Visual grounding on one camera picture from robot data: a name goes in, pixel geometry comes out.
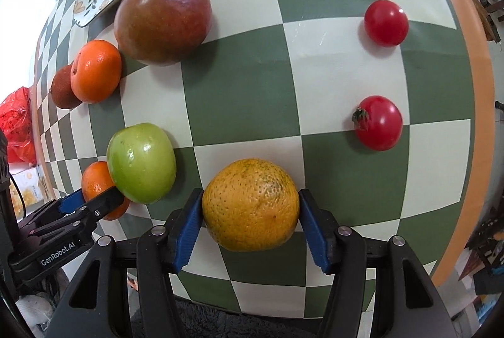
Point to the brown kiwi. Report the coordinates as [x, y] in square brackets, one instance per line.
[61, 90]

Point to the dark wooden side table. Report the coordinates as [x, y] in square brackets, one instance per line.
[490, 11]

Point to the red green mango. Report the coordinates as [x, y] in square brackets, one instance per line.
[163, 17]

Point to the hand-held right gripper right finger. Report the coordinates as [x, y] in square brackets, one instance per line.
[315, 235]

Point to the green white checkered tablecloth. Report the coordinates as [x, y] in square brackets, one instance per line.
[236, 86]

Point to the small red plum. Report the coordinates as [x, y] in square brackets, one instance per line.
[386, 23]

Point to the yellow lemon front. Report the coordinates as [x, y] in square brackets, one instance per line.
[250, 204]

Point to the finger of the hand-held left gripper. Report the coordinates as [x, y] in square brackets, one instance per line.
[102, 202]
[71, 202]

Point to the orange tangerine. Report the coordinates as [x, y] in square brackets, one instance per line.
[94, 182]
[96, 70]

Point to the green pear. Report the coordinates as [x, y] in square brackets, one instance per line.
[141, 163]

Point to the red plastic bag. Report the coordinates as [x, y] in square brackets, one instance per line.
[15, 125]

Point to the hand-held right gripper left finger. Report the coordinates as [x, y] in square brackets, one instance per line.
[187, 231]

